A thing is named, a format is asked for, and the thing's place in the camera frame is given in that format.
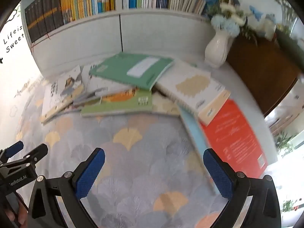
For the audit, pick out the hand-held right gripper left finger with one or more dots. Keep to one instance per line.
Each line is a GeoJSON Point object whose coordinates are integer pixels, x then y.
{"type": "Point", "coordinates": [90, 173]}

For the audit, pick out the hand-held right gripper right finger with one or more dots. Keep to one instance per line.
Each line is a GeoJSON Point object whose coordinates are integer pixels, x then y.
{"type": "Point", "coordinates": [217, 175]}

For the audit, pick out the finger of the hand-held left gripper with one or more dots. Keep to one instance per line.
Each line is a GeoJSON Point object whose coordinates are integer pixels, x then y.
{"type": "Point", "coordinates": [35, 155]}
{"type": "Point", "coordinates": [14, 148]}

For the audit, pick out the red book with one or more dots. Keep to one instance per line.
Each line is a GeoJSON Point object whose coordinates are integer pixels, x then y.
{"type": "Point", "coordinates": [235, 137]}

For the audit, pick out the light blue book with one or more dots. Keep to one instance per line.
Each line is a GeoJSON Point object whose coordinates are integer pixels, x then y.
{"type": "Point", "coordinates": [196, 133]}

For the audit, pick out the cream book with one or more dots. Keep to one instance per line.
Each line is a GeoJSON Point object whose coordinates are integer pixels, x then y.
{"type": "Point", "coordinates": [213, 110]}

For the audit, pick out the white illustrated book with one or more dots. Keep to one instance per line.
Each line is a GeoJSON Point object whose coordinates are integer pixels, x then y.
{"type": "Point", "coordinates": [59, 92]}

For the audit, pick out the thin grey book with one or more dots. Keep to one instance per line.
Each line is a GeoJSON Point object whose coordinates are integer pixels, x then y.
{"type": "Point", "coordinates": [85, 99]}

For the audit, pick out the light green book orange picture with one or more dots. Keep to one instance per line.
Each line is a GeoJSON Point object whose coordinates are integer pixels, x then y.
{"type": "Point", "coordinates": [123, 105]}

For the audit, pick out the white book tan patch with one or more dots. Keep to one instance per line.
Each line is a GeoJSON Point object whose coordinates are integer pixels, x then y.
{"type": "Point", "coordinates": [192, 85]}

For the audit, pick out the green notebook white label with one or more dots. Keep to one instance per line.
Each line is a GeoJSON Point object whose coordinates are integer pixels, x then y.
{"type": "Point", "coordinates": [123, 68]}

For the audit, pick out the person's left hand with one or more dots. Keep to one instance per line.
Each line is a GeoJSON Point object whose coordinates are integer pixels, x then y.
{"type": "Point", "coordinates": [23, 212]}

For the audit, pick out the small green plant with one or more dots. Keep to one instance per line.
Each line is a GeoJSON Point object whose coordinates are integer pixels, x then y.
{"type": "Point", "coordinates": [283, 142]}

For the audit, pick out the brown wooden stool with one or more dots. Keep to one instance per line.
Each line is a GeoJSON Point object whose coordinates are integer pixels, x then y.
{"type": "Point", "coordinates": [261, 76]}

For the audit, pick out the white vase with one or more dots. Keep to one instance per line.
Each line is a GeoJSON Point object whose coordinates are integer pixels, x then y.
{"type": "Point", "coordinates": [217, 49]}

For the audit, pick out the white and blue flowers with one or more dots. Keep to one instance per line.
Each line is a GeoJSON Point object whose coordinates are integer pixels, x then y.
{"type": "Point", "coordinates": [228, 23]}

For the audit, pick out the white bookshelf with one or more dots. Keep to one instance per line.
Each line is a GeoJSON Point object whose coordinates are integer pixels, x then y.
{"type": "Point", "coordinates": [154, 33]}

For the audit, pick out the green leafy plant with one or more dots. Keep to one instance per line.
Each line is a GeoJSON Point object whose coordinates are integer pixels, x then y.
{"type": "Point", "coordinates": [286, 11]}

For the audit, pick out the black wall decals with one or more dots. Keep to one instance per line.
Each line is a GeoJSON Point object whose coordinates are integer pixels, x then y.
{"type": "Point", "coordinates": [10, 48]}

